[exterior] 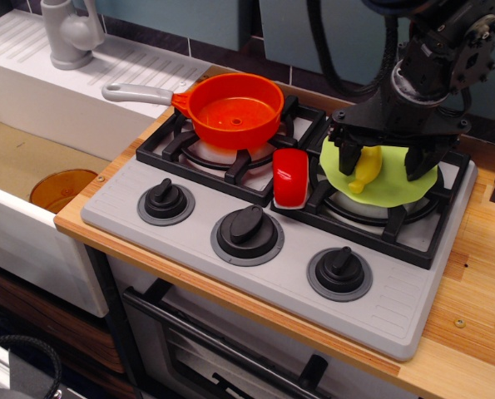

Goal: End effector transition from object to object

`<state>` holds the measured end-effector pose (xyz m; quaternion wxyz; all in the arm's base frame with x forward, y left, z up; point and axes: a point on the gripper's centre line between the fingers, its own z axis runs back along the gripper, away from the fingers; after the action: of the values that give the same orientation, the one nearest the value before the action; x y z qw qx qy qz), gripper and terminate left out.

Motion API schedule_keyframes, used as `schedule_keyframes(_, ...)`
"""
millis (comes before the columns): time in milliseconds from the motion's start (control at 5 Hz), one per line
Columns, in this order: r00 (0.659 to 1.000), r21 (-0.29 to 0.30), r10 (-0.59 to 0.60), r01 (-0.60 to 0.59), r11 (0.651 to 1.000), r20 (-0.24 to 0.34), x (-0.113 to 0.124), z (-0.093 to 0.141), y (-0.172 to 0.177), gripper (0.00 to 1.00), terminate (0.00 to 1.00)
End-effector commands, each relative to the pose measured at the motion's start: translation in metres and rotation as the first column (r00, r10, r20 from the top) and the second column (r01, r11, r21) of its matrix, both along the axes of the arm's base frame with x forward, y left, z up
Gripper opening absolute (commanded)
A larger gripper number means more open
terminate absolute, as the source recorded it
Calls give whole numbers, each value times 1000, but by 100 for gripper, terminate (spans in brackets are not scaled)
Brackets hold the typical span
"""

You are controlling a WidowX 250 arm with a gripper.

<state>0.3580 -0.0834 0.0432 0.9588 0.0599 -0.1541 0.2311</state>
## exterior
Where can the yellow toy banana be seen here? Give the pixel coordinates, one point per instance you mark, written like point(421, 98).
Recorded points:
point(367, 168)

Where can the black right burner grate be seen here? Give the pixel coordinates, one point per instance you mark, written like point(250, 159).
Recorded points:
point(419, 233)

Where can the white toy sink unit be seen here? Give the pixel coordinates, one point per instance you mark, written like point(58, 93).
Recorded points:
point(53, 120)

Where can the black left burner grate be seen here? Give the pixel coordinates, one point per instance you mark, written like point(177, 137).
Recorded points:
point(176, 149)

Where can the grey toy faucet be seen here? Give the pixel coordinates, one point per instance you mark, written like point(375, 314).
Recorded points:
point(71, 37)

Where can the black burner grate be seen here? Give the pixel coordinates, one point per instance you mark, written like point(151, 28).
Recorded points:
point(419, 233)
point(176, 149)

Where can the toy oven door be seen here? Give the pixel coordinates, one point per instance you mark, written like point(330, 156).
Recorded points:
point(205, 351)

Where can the light green round plate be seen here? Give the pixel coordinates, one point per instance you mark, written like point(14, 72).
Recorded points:
point(389, 189)

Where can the black right stove knob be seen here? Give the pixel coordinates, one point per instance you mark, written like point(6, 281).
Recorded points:
point(339, 275)

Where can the black stove knob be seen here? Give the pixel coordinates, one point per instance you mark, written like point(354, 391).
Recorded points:
point(339, 275)
point(247, 237)
point(166, 204)

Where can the black middle stove knob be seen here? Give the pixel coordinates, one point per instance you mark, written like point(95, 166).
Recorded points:
point(247, 237)

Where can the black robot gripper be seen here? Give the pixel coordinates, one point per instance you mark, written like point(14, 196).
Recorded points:
point(406, 111)

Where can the orange toy pot grey handle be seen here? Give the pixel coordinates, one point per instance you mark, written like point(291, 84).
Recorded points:
point(233, 111)

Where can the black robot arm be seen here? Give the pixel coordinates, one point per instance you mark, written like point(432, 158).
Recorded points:
point(449, 49)

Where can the black left stove knob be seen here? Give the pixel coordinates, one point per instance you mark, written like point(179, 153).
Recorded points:
point(166, 204)

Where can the grey toy stove top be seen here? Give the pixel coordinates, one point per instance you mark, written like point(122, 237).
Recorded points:
point(389, 318)

